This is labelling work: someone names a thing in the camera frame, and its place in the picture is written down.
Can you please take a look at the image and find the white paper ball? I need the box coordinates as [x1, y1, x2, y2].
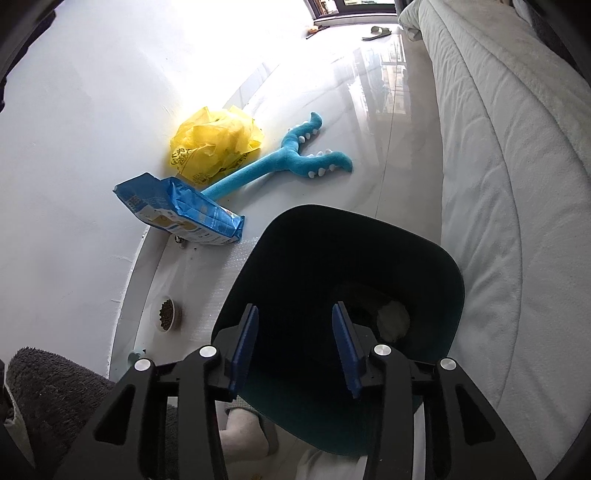
[377, 302, 410, 343]

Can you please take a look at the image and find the black trash bin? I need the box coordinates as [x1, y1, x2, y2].
[214, 205, 465, 456]

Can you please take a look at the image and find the dark grey fluffy rug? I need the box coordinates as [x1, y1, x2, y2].
[1, 347, 186, 479]

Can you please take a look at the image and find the small pet food bowl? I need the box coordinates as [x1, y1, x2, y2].
[151, 295, 181, 333]

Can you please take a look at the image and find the blue pet food bag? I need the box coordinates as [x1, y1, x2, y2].
[113, 173, 245, 246]

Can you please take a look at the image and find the yellow crumpled plastic bag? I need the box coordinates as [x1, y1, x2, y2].
[168, 106, 263, 189]

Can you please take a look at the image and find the blue plush tentacle toy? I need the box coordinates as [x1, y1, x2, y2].
[201, 112, 353, 200]

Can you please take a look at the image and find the grey-white bed mattress cover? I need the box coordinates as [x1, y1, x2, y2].
[400, 1, 590, 479]

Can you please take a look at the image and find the green slipper on floor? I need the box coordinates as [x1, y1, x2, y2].
[363, 26, 392, 41]

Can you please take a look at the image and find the orange object by window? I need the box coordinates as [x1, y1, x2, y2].
[305, 25, 327, 39]

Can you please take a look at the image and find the dark framed window door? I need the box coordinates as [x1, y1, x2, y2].
[304, 0, 410, 26]

